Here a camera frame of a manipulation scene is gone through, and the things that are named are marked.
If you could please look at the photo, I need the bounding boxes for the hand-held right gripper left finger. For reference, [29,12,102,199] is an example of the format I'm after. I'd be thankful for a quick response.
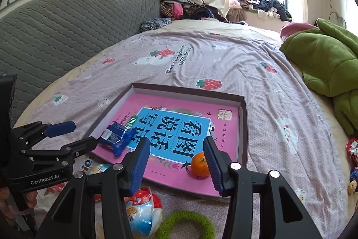
[35,138,151,239]

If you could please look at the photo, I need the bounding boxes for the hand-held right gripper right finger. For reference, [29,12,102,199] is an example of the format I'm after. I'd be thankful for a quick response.
[203,136,323,239]

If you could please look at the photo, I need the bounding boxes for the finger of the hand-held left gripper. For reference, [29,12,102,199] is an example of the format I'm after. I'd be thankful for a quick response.
[22,136,99,169]
[11,121,77,148]

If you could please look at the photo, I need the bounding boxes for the orange mandarin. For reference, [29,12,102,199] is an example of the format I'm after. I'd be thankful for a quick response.
[191,152,210,178]

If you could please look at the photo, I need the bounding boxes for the blue snack packet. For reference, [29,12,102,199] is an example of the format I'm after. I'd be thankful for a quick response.
[97,121,140,157]

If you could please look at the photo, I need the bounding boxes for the white red snack bag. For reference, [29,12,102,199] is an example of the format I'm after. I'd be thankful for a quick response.
[123,187,164,238]

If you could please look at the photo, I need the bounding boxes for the green fuzzy ring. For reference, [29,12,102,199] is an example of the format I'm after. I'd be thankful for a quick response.
[157,211,216,239]

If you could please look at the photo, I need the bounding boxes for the shallow cardboard box pink bottom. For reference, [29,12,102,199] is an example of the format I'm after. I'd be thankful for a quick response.
[89,83,249,199]

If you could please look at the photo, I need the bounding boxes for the person's left hand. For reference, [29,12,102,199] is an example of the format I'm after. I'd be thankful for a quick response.
[0,189,37,221]

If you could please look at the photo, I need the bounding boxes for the grey quilted headboard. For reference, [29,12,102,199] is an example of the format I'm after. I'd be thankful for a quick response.
[0,0,161,127]

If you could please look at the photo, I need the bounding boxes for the strawberry printed bed sheet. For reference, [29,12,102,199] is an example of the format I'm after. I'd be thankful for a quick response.
[14,19,353,239]

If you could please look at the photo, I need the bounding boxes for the shiny red wrapped snack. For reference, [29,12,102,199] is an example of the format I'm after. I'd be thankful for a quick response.
[346,138,358,164]

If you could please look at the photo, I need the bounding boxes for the dark patterned cloth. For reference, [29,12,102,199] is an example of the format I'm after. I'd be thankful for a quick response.
[140,18,172,32]

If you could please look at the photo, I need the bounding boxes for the green fleece blanket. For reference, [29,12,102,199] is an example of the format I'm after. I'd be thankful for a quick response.
[280,18,358,136]

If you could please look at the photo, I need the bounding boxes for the pink pillow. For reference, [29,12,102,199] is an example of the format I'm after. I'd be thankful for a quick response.
[280,23,319,45]

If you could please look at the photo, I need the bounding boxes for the pile of clothes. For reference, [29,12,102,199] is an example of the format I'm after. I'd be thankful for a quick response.
[160,0,224,22]

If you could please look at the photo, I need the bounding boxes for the clothes on windowsill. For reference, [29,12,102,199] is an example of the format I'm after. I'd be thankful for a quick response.
[228,0,293,22]

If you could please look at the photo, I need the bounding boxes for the white wall cable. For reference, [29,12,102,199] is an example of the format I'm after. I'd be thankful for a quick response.
[328,11,347,29]

